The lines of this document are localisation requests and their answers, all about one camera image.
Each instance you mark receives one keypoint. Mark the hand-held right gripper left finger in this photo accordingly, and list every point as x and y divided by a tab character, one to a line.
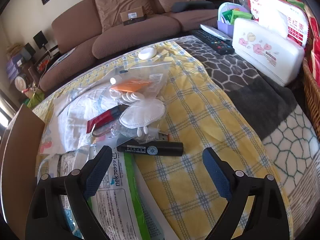
97	172

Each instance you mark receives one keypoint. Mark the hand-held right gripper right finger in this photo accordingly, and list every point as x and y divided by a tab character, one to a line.
215	175

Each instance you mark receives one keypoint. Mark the green floor wipes pack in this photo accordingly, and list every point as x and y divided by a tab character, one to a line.
117	205

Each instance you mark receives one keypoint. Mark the black marker tube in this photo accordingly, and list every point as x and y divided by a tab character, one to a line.
155	148

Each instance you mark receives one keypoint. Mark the large cardboard box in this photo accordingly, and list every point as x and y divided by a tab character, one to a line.
22	135

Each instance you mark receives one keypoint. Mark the orange packet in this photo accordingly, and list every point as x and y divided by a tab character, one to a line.
132	85

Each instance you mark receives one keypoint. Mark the clear zip bag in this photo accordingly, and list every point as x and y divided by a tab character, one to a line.
155	77

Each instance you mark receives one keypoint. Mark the white printed packet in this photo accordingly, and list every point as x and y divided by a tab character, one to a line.
62	165

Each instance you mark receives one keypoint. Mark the red tube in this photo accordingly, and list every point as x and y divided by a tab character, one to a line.
105	117

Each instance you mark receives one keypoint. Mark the yellow plaid tablecloth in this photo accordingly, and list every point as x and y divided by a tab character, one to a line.
200	120

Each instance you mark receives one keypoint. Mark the white face mask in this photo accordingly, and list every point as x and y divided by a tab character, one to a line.
142	113

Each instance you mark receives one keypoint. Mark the strip of white tablets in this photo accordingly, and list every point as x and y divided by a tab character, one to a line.
130	96

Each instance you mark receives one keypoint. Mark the grey patterned blanket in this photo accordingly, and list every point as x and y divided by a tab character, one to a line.
250	97

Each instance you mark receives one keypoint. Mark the round tin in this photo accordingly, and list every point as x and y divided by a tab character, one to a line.
20	82

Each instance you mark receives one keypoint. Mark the white round disc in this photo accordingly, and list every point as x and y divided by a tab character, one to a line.
147	53

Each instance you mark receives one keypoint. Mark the white flower print tissue box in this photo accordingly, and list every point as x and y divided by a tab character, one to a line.
262	55

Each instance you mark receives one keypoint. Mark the wicker basket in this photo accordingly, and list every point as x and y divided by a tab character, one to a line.
312	87

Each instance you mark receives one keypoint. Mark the black remote control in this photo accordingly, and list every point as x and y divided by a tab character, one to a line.
210	41

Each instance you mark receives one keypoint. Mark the purple boxes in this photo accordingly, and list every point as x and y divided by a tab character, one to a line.
12	68

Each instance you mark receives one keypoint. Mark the black speaker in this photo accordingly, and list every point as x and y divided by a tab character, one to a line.
28	51
40	40

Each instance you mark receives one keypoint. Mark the white remote control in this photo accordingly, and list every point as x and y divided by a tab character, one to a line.
212	31

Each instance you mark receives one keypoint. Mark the brown sofa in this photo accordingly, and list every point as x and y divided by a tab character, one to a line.
75	30

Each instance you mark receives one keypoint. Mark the purple desk organizer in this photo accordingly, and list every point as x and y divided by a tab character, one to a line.
223	26

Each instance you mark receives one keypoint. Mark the small cardboard box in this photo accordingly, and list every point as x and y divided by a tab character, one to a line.
132	16

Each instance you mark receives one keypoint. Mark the green carton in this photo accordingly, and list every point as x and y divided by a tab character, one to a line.
240	15

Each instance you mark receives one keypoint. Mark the red and white snack bag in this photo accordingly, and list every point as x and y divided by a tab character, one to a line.
295	25

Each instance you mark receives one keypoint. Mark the dark grey pillow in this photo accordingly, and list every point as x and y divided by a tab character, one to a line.
190	5

